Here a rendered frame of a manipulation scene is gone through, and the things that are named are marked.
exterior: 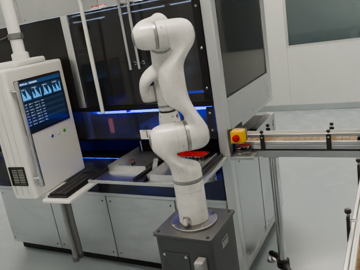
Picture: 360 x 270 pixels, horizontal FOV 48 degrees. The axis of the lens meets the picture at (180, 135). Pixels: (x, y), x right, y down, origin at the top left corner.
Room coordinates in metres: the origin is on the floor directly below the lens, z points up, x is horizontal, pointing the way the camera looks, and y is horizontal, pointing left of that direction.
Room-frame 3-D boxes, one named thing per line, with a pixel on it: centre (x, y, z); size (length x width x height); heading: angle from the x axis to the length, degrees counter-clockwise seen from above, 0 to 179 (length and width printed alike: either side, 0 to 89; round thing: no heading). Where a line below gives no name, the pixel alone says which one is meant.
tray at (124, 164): (2.36, 0.25, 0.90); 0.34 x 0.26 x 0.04; 151
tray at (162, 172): (2.10, 0.01, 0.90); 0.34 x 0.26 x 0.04; 150
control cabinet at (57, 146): (2.45, 0.85, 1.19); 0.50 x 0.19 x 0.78; 156
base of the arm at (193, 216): (1.52, 0.00, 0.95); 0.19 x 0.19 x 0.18
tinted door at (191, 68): (2.33, -0.03, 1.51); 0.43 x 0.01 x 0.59; 61
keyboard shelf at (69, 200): (2.36, 0.70, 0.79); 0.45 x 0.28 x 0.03; 156
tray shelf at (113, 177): (2.22, 0.14, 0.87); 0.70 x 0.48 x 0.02; 61
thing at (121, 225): (3.12, 0.40, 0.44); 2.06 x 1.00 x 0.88; 61
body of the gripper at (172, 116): (1.90, 0.04, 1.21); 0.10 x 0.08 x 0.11; 61
